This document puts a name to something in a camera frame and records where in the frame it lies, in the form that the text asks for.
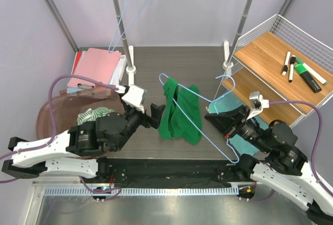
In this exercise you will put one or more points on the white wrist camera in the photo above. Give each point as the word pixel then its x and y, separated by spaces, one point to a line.
pixel 132 95
pixel 258 103

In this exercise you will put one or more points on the green white striped tank top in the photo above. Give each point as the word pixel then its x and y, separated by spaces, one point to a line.
pixel 93 114

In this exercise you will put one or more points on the white slotted cable duct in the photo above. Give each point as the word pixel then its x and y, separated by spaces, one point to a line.
pixel 130 192

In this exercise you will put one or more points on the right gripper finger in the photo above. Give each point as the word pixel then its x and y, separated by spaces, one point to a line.
pixel 223 123
pixel 235 112

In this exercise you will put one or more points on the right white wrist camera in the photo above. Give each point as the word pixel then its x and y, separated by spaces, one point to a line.
pixel 258 103

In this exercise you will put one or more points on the brown translucent plastic basin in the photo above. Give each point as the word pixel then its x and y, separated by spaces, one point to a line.
pixel 67 107

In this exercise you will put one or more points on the small white black marker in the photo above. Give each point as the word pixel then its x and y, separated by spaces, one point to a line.
pixel 291 69

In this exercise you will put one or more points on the white green capped marker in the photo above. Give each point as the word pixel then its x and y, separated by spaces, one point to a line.
pixel 315 74

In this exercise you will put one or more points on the white wire wooden shelf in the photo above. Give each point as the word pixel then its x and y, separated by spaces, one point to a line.
pixel 260 55

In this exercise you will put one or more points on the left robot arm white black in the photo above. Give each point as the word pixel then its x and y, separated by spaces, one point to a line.
pixel 78 151

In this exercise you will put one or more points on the teal cutting mat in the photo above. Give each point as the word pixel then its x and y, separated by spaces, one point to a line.
pixel 228 103

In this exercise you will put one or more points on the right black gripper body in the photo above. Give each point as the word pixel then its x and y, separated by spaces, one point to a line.
pixel 239 121

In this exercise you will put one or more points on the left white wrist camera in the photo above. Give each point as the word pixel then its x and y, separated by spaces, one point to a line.
pixel 132 95

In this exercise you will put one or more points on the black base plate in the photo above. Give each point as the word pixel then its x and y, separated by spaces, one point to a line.
pixel 168 173

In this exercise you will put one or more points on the green black highlighter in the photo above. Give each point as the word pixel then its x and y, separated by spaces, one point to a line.
pixel 307 77

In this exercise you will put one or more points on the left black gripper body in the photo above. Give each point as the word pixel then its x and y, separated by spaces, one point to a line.
pixel 146 120

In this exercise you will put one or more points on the stack of papers folders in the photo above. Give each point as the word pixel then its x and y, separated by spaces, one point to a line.
pixel 118 73

